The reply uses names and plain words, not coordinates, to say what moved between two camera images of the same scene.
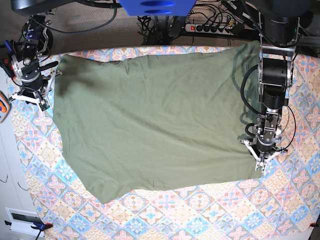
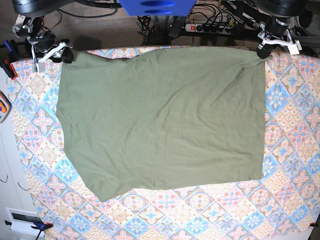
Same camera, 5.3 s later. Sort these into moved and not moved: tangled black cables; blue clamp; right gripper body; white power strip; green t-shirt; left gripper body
Moved: left gripper body; right gripper body
Not moved: blue clamp; white power strip; green t-shirt; tangled black cables
